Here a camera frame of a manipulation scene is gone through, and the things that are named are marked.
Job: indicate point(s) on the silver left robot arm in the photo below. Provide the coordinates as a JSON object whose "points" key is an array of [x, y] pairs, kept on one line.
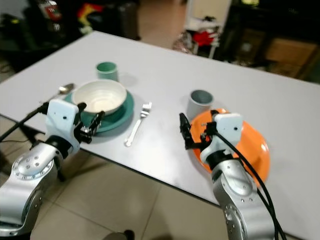
{"points": [[27, 180]]}

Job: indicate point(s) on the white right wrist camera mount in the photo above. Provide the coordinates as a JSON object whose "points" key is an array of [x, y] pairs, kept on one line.
{"points": [[226, 137]]}

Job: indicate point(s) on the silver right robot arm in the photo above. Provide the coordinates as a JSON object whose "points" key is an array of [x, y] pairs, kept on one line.
{"points": [[245, 205]]}

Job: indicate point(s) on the grey cup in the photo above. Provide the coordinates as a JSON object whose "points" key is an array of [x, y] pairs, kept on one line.
{"points": [[200, 102]]}

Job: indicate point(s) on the white ceramic bowl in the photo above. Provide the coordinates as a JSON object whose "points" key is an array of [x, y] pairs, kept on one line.
{"points": [[100, 95]]}

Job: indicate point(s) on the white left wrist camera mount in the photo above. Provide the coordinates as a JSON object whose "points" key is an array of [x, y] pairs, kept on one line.
{"points": [[61, 120]]}

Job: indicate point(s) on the black robot foot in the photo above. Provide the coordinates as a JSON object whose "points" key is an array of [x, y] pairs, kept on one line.
{"points": [[120, 235]]}

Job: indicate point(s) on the gold spoon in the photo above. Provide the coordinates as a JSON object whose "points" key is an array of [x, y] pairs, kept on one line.
{"points": [[66, 89]]}

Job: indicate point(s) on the green cup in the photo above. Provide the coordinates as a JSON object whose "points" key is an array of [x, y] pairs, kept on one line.
{"points": [[107, 72]]}

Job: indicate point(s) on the dark shelf cabinet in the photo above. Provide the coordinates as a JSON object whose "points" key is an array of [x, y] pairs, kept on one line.
{"points": [[275, 27]]}

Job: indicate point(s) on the white chair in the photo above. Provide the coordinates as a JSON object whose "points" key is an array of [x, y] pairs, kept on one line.
{"points": [[207, 15]]}

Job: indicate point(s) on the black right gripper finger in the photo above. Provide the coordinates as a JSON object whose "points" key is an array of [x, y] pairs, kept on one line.
{"points": [[214, 116], [185, 129]]}

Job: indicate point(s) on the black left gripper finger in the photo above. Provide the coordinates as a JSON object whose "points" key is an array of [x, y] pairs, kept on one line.
{"points": [[99, 120], [82, 106]]}

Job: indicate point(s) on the silver fork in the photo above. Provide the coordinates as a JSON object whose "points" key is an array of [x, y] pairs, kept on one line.
{"points": [[137, 125]]}

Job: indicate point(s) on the brown cardboard box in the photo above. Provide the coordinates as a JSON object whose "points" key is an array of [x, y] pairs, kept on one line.
{"points": [[287, 52]]}

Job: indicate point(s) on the teal plate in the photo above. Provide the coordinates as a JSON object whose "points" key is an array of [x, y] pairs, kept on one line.
{"points": [[122, 112]]}

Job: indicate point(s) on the red and yellow bag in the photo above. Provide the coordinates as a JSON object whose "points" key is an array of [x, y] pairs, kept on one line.
{"points": [[89, 15]]}

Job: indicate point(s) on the red cloth item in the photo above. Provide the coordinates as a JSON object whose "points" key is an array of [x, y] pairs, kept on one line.
{"points": [[205, 37]]}

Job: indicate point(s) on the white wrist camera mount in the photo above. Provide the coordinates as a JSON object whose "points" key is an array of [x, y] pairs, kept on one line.
{"points": [[226, 137], [61, 120]]}

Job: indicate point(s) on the orange plate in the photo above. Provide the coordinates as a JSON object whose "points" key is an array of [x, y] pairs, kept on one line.
{"points": [[252, 145]]}

